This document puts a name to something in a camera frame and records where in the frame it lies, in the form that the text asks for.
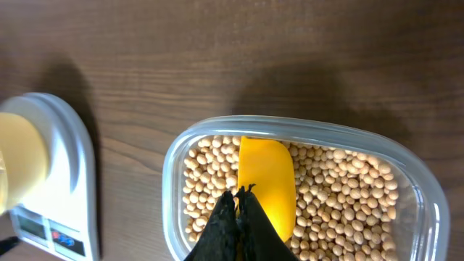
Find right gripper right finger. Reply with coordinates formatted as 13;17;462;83
235;184;298;261

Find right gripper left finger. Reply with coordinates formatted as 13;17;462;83
184;191;239;261

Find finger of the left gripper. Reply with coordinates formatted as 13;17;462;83
0;236;21;256

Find yellow measuring scoop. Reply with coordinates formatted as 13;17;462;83
238;136;296;242

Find white digital kitchen scale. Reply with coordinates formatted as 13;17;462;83
1;93;100;261

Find yellow bowl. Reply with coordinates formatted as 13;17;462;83
1;112;49;213

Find soybeans pile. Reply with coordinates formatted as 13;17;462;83
183;135;399;260

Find clear plastic container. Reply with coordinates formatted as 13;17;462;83
162;115;450;261

